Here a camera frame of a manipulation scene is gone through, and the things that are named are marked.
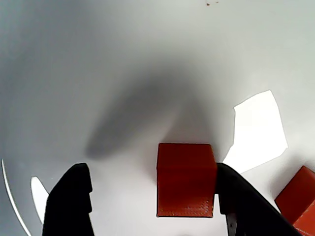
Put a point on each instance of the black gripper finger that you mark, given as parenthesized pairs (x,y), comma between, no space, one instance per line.
(69,204)
(248,214)

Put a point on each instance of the red cube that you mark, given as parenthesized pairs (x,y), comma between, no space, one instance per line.
(297,196)
(184,179)

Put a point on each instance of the white round plate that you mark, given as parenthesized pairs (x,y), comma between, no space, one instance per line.
(98,73)

